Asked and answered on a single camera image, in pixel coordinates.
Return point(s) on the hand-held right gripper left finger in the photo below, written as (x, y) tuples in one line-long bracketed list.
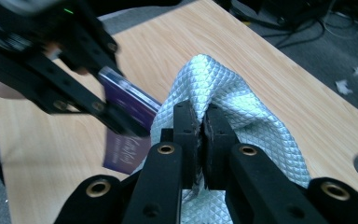
[(167, 174)]

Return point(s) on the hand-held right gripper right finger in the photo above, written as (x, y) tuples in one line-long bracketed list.
[(245, 180)]

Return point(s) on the red cover magazine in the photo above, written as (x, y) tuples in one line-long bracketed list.
[(127, 109)]

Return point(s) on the light blue cloth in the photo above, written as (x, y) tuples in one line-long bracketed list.
[(230, 90)]

